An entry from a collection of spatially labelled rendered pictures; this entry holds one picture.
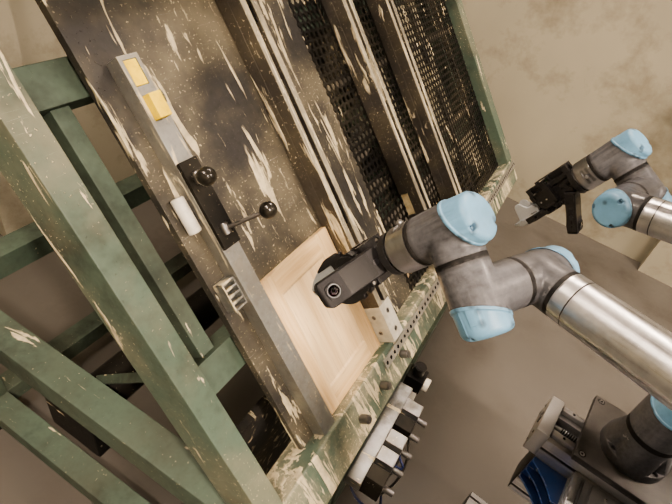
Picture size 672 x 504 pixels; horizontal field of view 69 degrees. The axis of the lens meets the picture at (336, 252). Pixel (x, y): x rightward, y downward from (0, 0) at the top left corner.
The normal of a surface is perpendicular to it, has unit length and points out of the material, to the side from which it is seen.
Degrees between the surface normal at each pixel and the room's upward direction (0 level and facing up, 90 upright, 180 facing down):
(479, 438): 0
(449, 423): 0
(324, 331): 51
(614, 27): 90
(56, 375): 0
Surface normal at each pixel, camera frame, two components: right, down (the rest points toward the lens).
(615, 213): -0.77, 0.29
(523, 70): -0.61, 0.43
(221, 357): 0.77, -0.14
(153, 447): 0.17, -0.76
